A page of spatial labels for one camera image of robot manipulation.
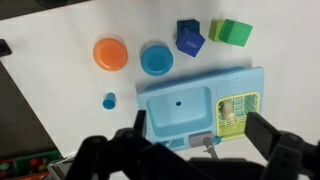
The blue toy plate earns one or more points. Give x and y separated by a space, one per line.
156 60

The yellow-green dish rack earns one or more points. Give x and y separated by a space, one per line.
250 100

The light blue toy sink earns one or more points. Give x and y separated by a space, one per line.
180 113

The grey toy faucet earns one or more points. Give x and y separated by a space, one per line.
200 138

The small beige toy bottle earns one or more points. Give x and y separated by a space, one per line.
228 111

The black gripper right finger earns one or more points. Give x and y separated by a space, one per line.
261 133

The small black flat object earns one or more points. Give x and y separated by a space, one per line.
4 47

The toy storage shelf with bins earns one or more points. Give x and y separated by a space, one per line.
23 165

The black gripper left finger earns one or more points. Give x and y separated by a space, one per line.
140 120

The small blue toy cup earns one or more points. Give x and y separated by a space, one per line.
109 101

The dark blue cube block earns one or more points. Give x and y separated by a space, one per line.
188 25

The light green cube block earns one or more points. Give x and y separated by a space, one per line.
215 30

